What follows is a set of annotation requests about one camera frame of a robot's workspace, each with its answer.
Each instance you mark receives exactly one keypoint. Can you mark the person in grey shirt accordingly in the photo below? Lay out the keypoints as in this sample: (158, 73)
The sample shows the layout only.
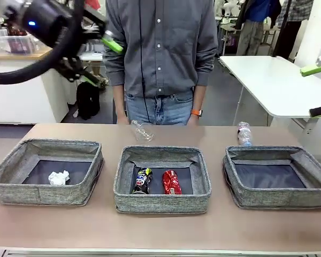
(171, 53)

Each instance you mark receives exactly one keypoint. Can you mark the clear plastic bottle blue cap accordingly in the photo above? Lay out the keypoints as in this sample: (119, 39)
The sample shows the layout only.
(244, 134)

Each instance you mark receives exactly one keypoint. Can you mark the background person khaki trousers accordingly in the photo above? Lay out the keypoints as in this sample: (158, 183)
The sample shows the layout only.
(254, 32)

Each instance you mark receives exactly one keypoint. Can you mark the white paper ball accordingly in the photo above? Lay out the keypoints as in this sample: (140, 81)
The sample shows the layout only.
(59, 178)

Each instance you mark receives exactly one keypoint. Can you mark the crushed dark blue can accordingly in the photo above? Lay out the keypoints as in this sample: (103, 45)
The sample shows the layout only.
(143, 179)

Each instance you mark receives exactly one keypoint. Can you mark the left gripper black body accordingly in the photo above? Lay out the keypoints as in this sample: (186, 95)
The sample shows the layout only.
(40, 24)

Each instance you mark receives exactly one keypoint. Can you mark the white cabinet wooden top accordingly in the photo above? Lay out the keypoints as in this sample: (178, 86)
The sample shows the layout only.
(16, 101)

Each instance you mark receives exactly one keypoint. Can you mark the black backpack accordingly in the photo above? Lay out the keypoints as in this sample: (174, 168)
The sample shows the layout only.
(87, 101)

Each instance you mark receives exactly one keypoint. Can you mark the person's right forearm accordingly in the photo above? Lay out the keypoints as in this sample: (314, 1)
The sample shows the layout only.
(119, 99)

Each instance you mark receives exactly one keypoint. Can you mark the clear plastic storage box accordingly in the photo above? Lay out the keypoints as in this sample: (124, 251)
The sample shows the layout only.
(5, 44)

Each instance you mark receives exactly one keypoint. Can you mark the person's right hand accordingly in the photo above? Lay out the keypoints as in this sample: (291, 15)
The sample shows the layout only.
(123, 119)

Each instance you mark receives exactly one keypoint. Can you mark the clear plastic cup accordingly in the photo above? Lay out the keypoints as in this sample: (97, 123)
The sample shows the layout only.
(143, 132)

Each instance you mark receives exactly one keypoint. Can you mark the person's left hand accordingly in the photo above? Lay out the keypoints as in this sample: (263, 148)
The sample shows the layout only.
(194, 121)

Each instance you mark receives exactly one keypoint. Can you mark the orange wristwatch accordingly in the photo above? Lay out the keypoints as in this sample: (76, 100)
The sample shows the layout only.
(195, 112)

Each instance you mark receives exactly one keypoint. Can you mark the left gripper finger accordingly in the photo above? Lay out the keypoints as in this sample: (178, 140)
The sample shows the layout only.
(112, 44)
(91, 77)

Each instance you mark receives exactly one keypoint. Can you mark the grey fabric basket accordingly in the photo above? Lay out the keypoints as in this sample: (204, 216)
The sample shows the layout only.
(278, 198)
(16, 192)
(160, 203)

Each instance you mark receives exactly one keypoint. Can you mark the crushed red can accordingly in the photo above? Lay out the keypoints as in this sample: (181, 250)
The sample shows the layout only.
(171, 182)

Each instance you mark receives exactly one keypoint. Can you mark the person's left forearm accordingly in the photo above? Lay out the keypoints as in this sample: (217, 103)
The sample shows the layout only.
(198, 97)

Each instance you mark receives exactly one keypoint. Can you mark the background person plaid shirt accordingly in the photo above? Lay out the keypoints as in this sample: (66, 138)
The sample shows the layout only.
(294, 21)

